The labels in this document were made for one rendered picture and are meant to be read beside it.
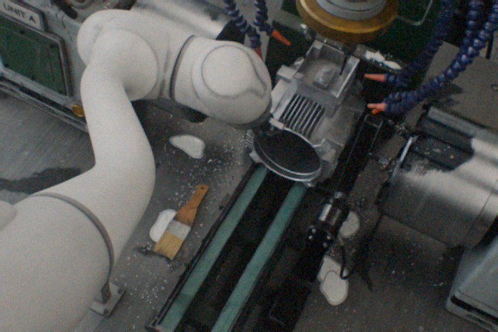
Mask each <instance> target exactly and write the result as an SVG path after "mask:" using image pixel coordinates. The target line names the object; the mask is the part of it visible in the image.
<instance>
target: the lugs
mask: <svg viewBox="0 0 498 332"><path fill-rule="evenodd" d="M302 60H303V58H302V57H300V58H298V59H297V60H296V61H295V62H294V65H295V66H296V68H297V67H298V66H299V64H300V63H301V61H302ZM363 88H364V87H363V86H362V84H361V82H360V80H358V79H357V80H353V83H352V84H351V87H350V89H349V90H350V92H351V93H352V95H356V94H360V93H361V92H362V90H363ZM330 147H331V146H330V145H329V143H328V141H327V140H326V139H325V138H322V139H317V140H316V143H315V144H314V148H315V149H316V151H317V152H318V154H319V155H324V154H327V153H328V150H329V149H330ZM250 157H251V158H252V160H254V162H255V163H259V162H262V161H261V160H260V159H259V157H258V156H257V155H256V154H255V152H254V150H252V151H251V154H250ZM317 182H318V181H317V180H315V179H314V180H311V181H308V182H302V183H303V184H304V186H305V187H316V184H317Z"/></svg>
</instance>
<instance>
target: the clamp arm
mask: <svg viewBox="0 0 498 332"><path fill-rule="evenodd" d="M382 123H383V120H382V119H378V118H377V117H375V116H372V115H370V114H367V116H366V117H365V119H364V122H363V123H362V126H361V129H360V132H359V135H358V136H357V137H356V140H355V142H354V144H353V147H352V149H351V153H350V155H349V157H348V160H347V162H346V165H345V167H344V170H343V171H342V175H341V177H340V180H339V183H338V185H337V187H336V190H335V192H334V194H333V196H334V197H335V196H336V195H337V194H338V195H337V196H341V195H344V196H342V198H343V199H344V202H345V203H346V202H347V200H348V197H349V196H350V194H351V191H352V189H353V186H354V184H355V182H356V180H357V179H358V177H359V174H360V172H361V170H362V167H363V165H364V163H365V160H366V159H367V157H368V154H369V151H370V149H371V147H372V144H373V143H374V140H375V138H376V135H377V133H378V132H379V129H380V126H381V124H382Z"/></svg>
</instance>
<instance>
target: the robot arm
mask: <svg viewBox="0 0 498 332"><path fill-rule="evenodd" d="M77 48H78V52H79V55H80V56H81V58H82V60H83V61H84V63H85V64H86V65H87V68H86V70H85V72H84V74H83V77H82V83H81V93H82V102H83V106H84V112H85V115H86V119H87V125H88V129H89V132H90V137H91V141H92V144H93V150H94V154H95V158H96V165H95V167H94V168H92V169H91V170H89V171H88V172H86V173H83V174H81V175H79V176H76V177H73V178H72V179H71V180H69V181H66V182H64V183H62V184H60V185H57V186H55V187H50V188H48V189H46V190H43V191H40V192H38V193H34V194H33V195H31V196H28V197H27V198H25V199H23V200H21V201H20V202H18V204H16V205H14V206H12V205H11V204H9V202H5V201H2V200H0V332H71V331H72V329H73V328H74V327H75V326H76V325H77V324H78V323H79V322H80V321H81V320H82V319H83V318H84V316H85V315H86V313H87V312H88V310H89V309H90V306H91V305H92V303H93V300H94V299H95V298H96V296H97V295H98V293H99V291H100V290H101V289H102V287H103V286H104V285H105V284H106V283H107V281H108V279H109V278H110V276H111V274H112V272H113V270H114V268H115V266H116V264H117V262H118V260H119V257H120V256H121V253H122V251H123V249H124V247H125V245H126V244H127V241H129V240H130V238H131V236H132V234H133V232H134V230H135V228H136V226H137V225H138V223H139V221H140V219H141V218H142V216H143V214H144V212H145V210H146V208H147V206H148V203H149V201H150V198H151V195H152V192H153V190H154V186H155V181H156V166H155V160H154V157H153V154H152V150H151V148H150V145H149V142H148V140H147V137H146V135H145V133H144V131H143V129H142V126H141V124H140V122H139V120H138V117H137V115H136V113H135V111H134V109H133V106H132V104H131V103H130V101H133V100H137V99H157V98H158V97H163V98H166V99H171V100H174V101H176V102H178V103H180V104H183V105H186V106H188V107H191V108H193V109H194V110H198V111H199V112H201V113H203V114H206V115H208V116H210V117H212V118H214V119H221V120H222V121H224V122H226V123H227V124H229V125H231V126H233V127H234V128H236V129H239V130H251V131H252V132H253V134H254V135H255V136H259V137H261V138H262V136H263V134H264V133H266V134H267V135H268V136H272V135H274V134H276V133H277V134H282V131H283V130H284V128H285V125H286V123H287V121H286V120H285V119H279V118H277V117H276V118H275V119H273V114H272V113H271V112H270V111H271V108H272V95H271V80H270V75H269V72H268V69H267V68H266V66H265V64H264V62H263V61H262V60H261V58H260V57H259V56H258V55H257V54H256V53H254V51H253V50H251V49H250V48H249V47H247V46H245V45H243V44H240V43H238V42H234V41H215V40H211V39H206V38H202V37H199V36H195V35H193V34H191V33H188V32H186V31H184V30H183V29H181V28H180V27H178V26H176V25H174V24H171V23H168V22H166V21H162V20H160V19H156V18H153V17H150V16H146V15H143V14H141V13H135V12H132V11H127V10H102V11H99V12H96V13H94V14H93V15H92V16H90V17H89V18H88V19H87V20H86V21H85V22H84V23H83V25H82V27H81V29H80V30H79V33H78V36H77Z"/></svg>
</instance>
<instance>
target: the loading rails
mask: <svg viewBox="0 0 498 332"><path fill-rule="evenodd" d="M250 160H251V161H252V162H251V164H250V165H249V167H248V169H247V170H246V171H245V174H244V175H243V174H242V179H241V181H240V182H239V184H238V185H237V187H236V189H235V190H234V192H233V193H232V195H231V194H229V193H226V195H225V197H224V198H223V200H222V201H221V203H220V205H219V210H220V211H221V212H220V214H219V215H218V217H217V218H216V221H215V222H214V223H213V225H212V227H211V228H210V231H209V232H208V234H207V236H206V237H205V238H204V239H202V240H201V244H200V246H199V247H198V249H195V248H192V249H191V251H190V253H189V254H188V256H187V258H186V260H185V263H184V266H186V268H185V271H184V272H183V274H181V275H180V276H179V279H178V281H177V283H176V284H175V286H174V287H173V290H172V291H171V292H170V294H169V296H168V297H167V298H166V300H165V302H164V304H163V306H162V308H161V309H160V311H159V312H158V311H156V310H153V311H152V313H151V315H150V316H149V317H148V319H147V321H146V323H145V329H147V331H149V332H185V329H186V328H187V326H188V325H191V326H193V327H194V328H196V329H198V331H201V332H242V329H243V327H244V326H245V323H246V321H247V320H248V318H249V316H250V314H251V312H252V310H253V308H254V307H255V305H256V303H259V304H260V305H261V306H262V307H264V308H267V309H268V310H270V308H271V306H272V304H273V301H274V299H275V298H276V295H277V294H278V291H277V290H274V289H273V288H270V287H268V286H267V285H266V284H267V283H268V281H269V278H270V276H271V274H272V273H273V271H274V269H275V267H276V265H277V263H278V261H279V260H280V258H282V254H283V253H284V251H285V248H286V247H287V246H288V244H289V245H292V246H294V247H295V248H298V249H300V250H301V249H302V248H303V246H304V244H305V239H306V237H308V234H307V233H306V232H305V231H303V230H302V229H300V228H298V227H297V225H298V224H299V222H300V220H301V218H302V216H303V214H304V213H305V211H306V209H308V206H309V204H310V202H311V200H312V198H313V196H314V194H315V192H316V191H317V192H319V193H321V194H323V195H325V196H330V194H331V191H333V189H334V187H335V185H336V181H334V180H332V179H331V178H328V177H327V178H325V181H323V182H319V181H318V182H317V184H316V187H305V186H304V184H303V183H302V182H297V183H296V181H293V183H292V184H293V187H292V188H291V189H290V192H289V193H288V195H287V197H286V199H285V200H284V202H283V205H282V206H281V207H280V209H279V211H278V212H277V214H276V216H275V218H274V219H273V221H272V223H271V224H270V227H269V228H268V231H267V233H266V232H264V231H263V230H262V229H260V228H258V227H255V226H253V225H251V224H249V223H248V222H249V220H250V218H251V217H252V215H253V213H254V211H255V210H256V209H257V208H258V206H259V203H260V202H261V200H262V198H263V197H264V195H265V193H266V192H267V190H268V188H269V187H270V184H271V183H272V181H273V180H274V177H275V175H276V173H275V172H274V174H272V173H273V171H272V170H271V171H270V172H269V168H267V169H265V167H266V165H265V164H263V162H259V163H255V162H254V160H252V158H251V157H250ZM295 184H296V185H295ZM235 245H238V246H239V247H241V248H244V249H245V250H248V251H250V252H251V253H254V255H253V257H252V259H251V261H250V262H249V264H248V266H247V267H246V269H245V272H244V273H243V274H242V277H241V279H240V280H239V283H238V285H237V286H236V288H235V290H234V292H233V293H232V295H231V297H230V298H229V299H228V301H227V303H226V305H225V307H224V309H223V311H222V312H221V313H220V312H218V311H217V310H215V309H213V308H211V307H209V306H208V305H206V304H204V303H202V300H203V299H204V297H205V296H206V294H207V293H208V291H209V290H210V287H211V286H212V284H213V282H214V281H215V278H216V277H217V275H218V273H219V271H220V270H221V268H222V266H223V264H224V263H225V261H226V259H227V258H228V256H229V254H230V253H231V251H232V250H233V248H234V246H235Z"/></svg>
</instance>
